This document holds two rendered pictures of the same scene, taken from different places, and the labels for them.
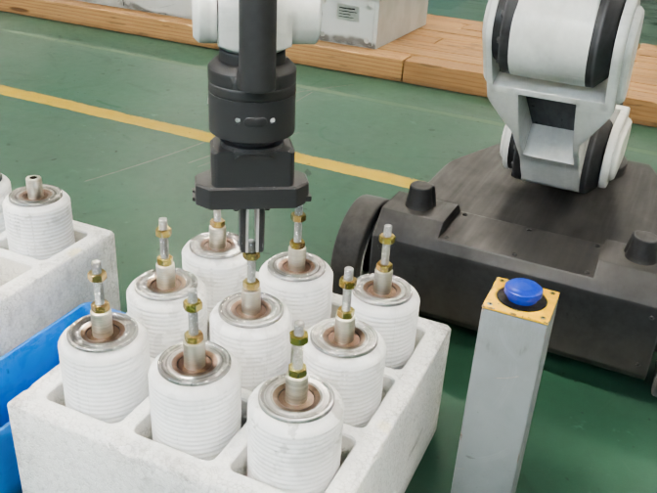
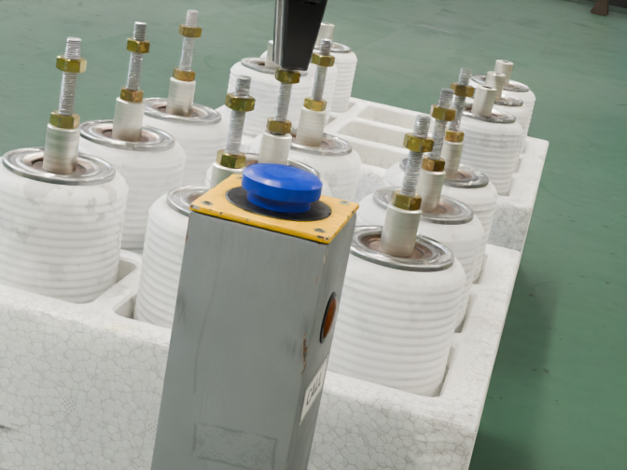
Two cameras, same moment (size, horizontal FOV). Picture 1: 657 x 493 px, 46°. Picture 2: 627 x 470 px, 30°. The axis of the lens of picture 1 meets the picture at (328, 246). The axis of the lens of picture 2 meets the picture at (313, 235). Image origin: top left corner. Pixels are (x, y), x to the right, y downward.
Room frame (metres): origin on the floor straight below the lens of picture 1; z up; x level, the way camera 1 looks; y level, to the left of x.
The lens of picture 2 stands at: (0.62, -0.76, 0.48)
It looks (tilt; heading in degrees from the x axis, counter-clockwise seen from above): 17 degrees down; 78
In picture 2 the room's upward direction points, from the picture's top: 11 degrees clockwise
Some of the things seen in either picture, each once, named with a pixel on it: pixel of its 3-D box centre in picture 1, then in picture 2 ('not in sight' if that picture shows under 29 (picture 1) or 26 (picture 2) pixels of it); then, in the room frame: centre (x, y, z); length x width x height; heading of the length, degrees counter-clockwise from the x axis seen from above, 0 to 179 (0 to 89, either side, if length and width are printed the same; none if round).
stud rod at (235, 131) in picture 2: (346, 298); (235, 132); (0.71, -0.02, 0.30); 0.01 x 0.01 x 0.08
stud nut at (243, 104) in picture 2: (348, 282); (240, 102); (0.71, -0.02, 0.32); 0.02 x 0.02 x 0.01; 12
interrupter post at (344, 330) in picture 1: (344, 328); (226, 188); (0.71, -0.02, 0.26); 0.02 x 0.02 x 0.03
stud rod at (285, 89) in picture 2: (251, 270); (283, 103); (0.76, 0.09, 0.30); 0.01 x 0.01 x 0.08
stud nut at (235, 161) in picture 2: (345, 312); (230, 158); (0.71, -0.02, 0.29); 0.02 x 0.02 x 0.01; 12
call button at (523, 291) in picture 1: (522, 293); (280, 193); (0.72, -0.21, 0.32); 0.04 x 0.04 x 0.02
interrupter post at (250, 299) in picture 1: (250, 300); (273, 154); (0.76, 0.09, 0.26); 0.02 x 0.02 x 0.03
